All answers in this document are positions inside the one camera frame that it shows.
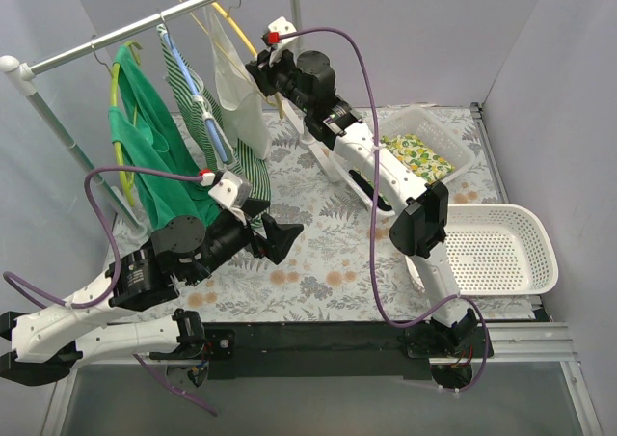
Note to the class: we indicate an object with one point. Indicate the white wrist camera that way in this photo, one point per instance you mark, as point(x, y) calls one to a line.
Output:
point(229, 190)
point(280, 35)

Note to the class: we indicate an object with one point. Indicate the light blue plastic hanger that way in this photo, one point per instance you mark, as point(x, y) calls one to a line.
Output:
point(197, 107)

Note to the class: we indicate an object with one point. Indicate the green white striped tank top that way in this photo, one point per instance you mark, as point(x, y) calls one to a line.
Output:
point(248, 166)

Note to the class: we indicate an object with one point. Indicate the lemon print folded cloth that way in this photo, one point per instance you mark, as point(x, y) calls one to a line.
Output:
point(417, 157)

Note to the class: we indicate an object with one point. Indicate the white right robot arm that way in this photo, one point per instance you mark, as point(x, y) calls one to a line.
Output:
point(418, 231)

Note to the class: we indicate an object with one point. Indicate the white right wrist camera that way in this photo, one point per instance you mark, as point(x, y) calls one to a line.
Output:
point(280, 35)

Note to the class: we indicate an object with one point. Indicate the lime green plastic hanger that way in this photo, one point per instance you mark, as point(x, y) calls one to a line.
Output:
point(117, 124)

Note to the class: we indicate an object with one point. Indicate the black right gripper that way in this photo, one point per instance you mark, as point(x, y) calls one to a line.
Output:
point(262, 72)

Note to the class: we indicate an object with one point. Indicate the floral fern patterned tablecloth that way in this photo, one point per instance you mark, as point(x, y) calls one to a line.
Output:
point(326, 275)

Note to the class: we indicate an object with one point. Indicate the white metal clothes rack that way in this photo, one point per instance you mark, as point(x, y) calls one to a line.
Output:
point(21, 76)

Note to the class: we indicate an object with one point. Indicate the white oval perforated basket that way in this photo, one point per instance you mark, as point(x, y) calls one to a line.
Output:
point(499, 250)

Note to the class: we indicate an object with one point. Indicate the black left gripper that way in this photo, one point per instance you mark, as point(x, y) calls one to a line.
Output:
point(259, 242)

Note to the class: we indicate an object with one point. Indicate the white rectangular plastic basket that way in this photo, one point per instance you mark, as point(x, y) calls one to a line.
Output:
point(434, 127)

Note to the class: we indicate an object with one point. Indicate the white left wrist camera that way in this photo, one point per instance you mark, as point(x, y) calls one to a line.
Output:
point(229, 190)

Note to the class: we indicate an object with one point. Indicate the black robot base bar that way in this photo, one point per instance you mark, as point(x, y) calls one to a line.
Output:
point(337, 349)

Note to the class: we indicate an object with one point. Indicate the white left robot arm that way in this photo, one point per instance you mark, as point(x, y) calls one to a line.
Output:
point(46, 346)

